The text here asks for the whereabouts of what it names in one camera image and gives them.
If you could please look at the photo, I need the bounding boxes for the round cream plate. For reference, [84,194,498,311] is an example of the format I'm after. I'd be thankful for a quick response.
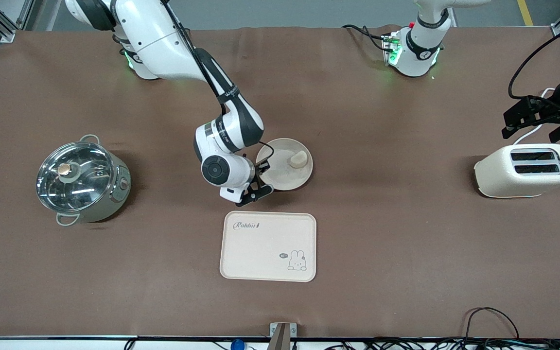
[256,138,314,191]

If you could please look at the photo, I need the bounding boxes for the grey metal camera bracket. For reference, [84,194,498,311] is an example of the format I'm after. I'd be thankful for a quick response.
[269,322,298,350]

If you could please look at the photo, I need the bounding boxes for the right arm wrist cable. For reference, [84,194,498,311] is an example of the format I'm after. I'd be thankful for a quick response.
[258,140,276,169]

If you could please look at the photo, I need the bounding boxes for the white toaster power cable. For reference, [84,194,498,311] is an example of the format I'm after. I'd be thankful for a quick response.
[512,87,557,146]

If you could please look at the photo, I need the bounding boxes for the left arm wrist cable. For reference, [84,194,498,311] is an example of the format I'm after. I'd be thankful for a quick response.
[507,18,560,101]

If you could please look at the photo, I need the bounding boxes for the cream rabbit print tray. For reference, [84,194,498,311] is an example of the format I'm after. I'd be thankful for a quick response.
[220,210,317,282]

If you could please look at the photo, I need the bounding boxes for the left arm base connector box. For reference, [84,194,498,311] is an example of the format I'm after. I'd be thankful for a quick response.
[382,32,403,67]

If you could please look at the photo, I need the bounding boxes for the black looped cable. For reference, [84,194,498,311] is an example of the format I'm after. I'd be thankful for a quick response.
[463,307,520,341]

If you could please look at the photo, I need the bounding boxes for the black cable bundle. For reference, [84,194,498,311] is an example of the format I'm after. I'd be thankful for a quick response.
[324,337,560,350]

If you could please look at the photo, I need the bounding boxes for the cream two-slot toaster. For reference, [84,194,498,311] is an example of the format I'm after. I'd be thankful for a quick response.
[473,143,560,198]

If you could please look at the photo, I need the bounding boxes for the brown table mat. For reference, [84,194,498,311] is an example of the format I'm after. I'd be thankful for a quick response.
[0,24,560,339]

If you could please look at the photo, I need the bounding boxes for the arm wrist cable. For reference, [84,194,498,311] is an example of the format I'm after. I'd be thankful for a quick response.
[507,18,560,101]
[258,140,276,169]

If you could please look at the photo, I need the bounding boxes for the left arm base black cable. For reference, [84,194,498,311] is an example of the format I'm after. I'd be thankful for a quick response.
[342,23,392,52]

